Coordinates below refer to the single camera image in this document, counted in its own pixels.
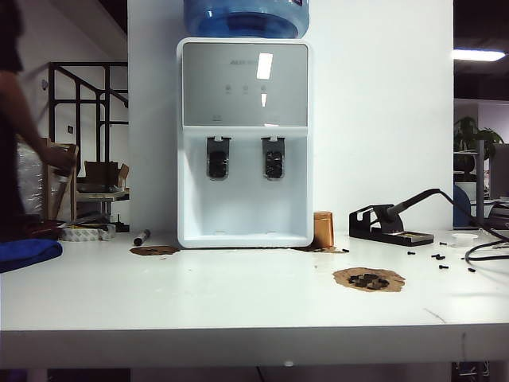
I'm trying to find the wooden crate frame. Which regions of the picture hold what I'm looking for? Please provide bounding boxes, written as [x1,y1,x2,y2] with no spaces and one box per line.
[37,136,80,222]

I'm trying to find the ceiling light panel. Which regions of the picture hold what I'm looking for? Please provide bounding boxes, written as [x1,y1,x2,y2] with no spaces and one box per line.
[453,49,507,62]

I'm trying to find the open cardboard box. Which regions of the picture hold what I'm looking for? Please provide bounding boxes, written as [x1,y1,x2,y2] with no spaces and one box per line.
[83,160,130,190]

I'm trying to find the black metal stair railing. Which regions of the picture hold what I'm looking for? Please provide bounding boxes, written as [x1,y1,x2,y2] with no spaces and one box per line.
[48,60,130,184]

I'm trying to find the copper cylindrical canister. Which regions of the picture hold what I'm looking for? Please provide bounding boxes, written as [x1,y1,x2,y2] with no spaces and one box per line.
[313,211,335,250]

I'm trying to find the blue water jug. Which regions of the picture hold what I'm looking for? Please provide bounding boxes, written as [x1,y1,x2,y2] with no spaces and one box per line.
[182,0,311,40]

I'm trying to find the blue chair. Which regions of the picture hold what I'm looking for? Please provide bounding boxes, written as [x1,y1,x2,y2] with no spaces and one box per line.
[454,184,473,229]

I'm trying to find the grey metal post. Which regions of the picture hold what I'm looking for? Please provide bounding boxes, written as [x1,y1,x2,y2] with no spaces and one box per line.
[478,138,488,219]

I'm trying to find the grey metal side table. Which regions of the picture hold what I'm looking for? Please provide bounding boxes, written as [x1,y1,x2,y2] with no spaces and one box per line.
[76,182,131,219]

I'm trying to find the green potted plant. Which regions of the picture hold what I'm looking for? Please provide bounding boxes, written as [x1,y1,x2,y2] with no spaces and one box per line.
[455,115,507,162]

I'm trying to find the white AUX water dispenser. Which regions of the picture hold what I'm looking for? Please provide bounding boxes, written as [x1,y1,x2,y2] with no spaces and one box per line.
[176,36,315,248]

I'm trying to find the black looped cable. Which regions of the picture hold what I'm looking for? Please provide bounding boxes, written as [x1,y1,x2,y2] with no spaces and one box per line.
[464,237,509,263]

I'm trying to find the grey monitor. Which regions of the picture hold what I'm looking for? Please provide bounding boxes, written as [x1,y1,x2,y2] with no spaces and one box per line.
[490,142,509,200]

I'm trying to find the blue folded cloth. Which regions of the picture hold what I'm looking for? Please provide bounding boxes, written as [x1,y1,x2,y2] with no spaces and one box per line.
[0,237,64,274]

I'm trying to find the person hand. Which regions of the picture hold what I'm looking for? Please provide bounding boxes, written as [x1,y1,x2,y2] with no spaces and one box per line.
[49,149,77,175]

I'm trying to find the white tape roll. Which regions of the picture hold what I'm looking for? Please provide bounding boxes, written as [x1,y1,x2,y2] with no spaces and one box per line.
[59,223,117,242]

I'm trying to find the black soldering iron cable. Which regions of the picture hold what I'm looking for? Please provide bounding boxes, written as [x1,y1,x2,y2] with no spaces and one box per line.
[437,187,509,240]

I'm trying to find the clear plastic wrapped panel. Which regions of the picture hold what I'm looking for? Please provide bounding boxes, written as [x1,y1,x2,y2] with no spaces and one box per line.
[15,145,49,214]

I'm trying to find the black soldering iron stand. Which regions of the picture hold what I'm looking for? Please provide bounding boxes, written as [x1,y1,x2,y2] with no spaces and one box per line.
[348,204,435,247]

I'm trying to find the dark red box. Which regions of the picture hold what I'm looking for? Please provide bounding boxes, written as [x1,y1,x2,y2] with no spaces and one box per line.
[21,216,64,240]

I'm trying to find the person bare forearm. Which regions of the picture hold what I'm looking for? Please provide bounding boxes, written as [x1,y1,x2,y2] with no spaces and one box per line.
[0,70,59,170]

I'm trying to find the dark brown chip pile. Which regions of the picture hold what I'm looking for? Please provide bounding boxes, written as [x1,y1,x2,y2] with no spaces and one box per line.
[348,272,393,290]

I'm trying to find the black soldering iron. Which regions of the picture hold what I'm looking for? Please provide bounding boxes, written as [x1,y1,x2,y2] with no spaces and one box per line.
[387,187,446,216]

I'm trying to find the person black shirt torso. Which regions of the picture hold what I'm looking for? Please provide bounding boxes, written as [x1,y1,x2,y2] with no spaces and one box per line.
[0,0,29,242]

